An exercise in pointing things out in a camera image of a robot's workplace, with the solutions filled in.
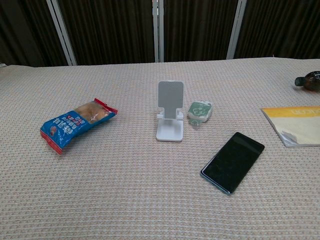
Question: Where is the black smartphone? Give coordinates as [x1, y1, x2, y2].
[199, 131, 265, 196]

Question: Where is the white folding phone stand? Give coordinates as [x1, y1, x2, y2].
[155, 80, 185, 143]

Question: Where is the green wet wipes packet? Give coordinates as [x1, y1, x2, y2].
[187, 99, 214, 126]

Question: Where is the beige woven tablecloth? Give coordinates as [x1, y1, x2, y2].
[0, 56, 320, 240]

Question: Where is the blue red snack bag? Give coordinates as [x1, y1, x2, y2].
[39, 97, 119, 156]

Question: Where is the dark fabric screen panel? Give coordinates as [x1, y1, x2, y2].
[0, 0, 70, 68]
[163, 0, 239, 63]
[234, 0, 320, 60]
[57, 0, 160, 66]

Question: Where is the yellow cream book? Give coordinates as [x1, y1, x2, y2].
[260, 105, 320, 148]

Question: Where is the dark brown labelled bottle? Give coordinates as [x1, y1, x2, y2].
[294, 70, 320, 94]

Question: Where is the white screen frame post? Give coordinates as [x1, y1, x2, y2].
[151, 0, 165, 63]
[46, 0, 77, 67]
[225, 0, 248, 60]

